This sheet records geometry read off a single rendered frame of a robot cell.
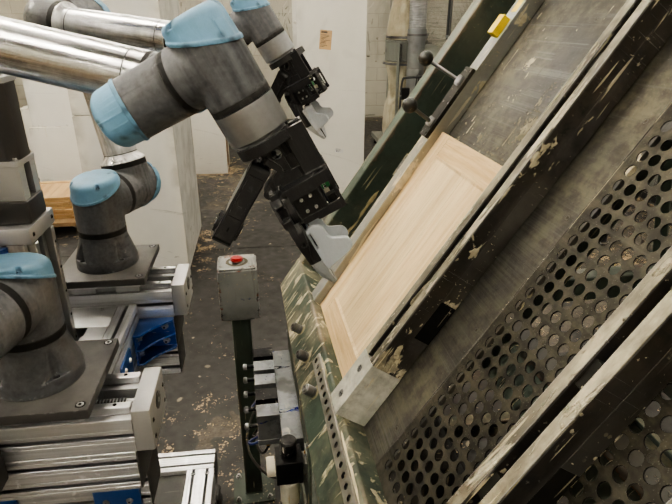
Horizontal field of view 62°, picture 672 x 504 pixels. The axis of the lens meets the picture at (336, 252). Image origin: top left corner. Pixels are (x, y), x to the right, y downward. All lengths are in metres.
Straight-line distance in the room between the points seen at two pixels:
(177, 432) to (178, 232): 1.53
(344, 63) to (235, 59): 4.33
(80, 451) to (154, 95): 0.71
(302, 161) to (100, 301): 0.98
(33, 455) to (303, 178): 0.75
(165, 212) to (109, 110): 2.99
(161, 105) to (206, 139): 5.57
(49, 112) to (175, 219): 2.15
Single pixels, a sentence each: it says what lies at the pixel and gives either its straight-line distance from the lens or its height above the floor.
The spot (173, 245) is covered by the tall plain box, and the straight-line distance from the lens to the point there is 3.74.
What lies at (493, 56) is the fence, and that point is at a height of 1.54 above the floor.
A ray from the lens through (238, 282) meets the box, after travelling 1.71.
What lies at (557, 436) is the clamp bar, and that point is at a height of 1.20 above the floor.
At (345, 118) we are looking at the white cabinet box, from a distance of 5.02.
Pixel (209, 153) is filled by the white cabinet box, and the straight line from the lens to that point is 6.26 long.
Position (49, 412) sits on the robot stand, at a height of 1.04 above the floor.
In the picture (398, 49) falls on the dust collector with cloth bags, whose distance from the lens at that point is 7.00.
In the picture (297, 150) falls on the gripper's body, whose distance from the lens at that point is 0.67.
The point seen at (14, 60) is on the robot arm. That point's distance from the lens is 0.89.
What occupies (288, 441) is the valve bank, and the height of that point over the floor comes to 0.79.
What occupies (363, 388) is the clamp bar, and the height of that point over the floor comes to 0.98.
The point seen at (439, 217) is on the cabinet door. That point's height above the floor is 1.22.
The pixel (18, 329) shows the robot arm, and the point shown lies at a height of 1.19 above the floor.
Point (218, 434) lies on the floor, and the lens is 2.52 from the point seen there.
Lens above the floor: 1.64
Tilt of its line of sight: 23 degrees down
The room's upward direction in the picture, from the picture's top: straight up
